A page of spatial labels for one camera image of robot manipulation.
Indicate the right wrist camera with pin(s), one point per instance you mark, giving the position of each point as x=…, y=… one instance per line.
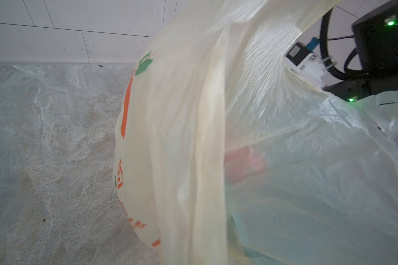
x=305, y=63

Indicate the translucent cream plastic bag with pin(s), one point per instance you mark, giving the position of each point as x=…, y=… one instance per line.
x=224, y=154

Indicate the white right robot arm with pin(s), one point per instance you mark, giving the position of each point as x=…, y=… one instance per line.
x=372, y=67

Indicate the pink dragon fruit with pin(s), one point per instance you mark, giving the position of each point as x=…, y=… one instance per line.
x=242, y=163

